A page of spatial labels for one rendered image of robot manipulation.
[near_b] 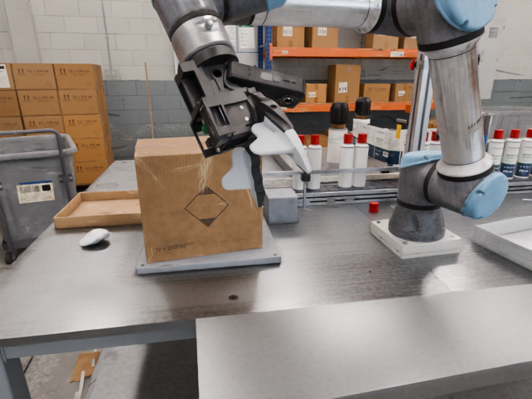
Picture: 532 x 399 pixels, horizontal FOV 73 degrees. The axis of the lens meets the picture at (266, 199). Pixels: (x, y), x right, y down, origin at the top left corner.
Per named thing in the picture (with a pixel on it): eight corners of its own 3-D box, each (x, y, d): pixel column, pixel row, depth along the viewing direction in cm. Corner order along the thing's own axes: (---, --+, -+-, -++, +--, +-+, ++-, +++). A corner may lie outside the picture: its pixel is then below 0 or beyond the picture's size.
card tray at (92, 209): (161, 198, 143) (161, 188, 142) (153, 223, 119) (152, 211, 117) (81, 202, 138) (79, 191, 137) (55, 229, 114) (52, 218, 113)
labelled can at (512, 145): (505, 176, 154) (516, 128, 147) (515, 180, 149) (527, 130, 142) (494, 177, 153) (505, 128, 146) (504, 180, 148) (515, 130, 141)
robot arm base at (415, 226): (420, 216, 112) (423, 186, 109) (457, 237, 99) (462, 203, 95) (378, 224, 108) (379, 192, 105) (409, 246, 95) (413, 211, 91)
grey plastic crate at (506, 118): (508, 130, 336) (514, 105, 328) (550, 136, 299) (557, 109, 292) (454, 132, 321) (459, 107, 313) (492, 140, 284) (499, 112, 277)
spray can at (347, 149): (348, 184, 143) (352, 132, 136) (353, 188, 138) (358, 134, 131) (336, 184, 142) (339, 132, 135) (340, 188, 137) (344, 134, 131)
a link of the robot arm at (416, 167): (418, 188, 108) (423, 143, 103) (457, 202, 96) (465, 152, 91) (386, 195, 103) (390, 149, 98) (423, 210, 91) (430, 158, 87)
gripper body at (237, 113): (206, 164, 48) (170, 85, 49) (260, 147, 52) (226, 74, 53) (222, 140, 42) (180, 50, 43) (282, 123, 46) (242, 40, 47)
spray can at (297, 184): (303, 186, 140) (305, 134, 133) (307, 191, 135) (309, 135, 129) (290, 187, 139) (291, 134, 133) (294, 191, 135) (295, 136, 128)
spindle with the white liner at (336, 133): (341, 165, 172) (346, 100, 162) (348, 170, 164) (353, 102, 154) (323, 166, 171) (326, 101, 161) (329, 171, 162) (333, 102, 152)
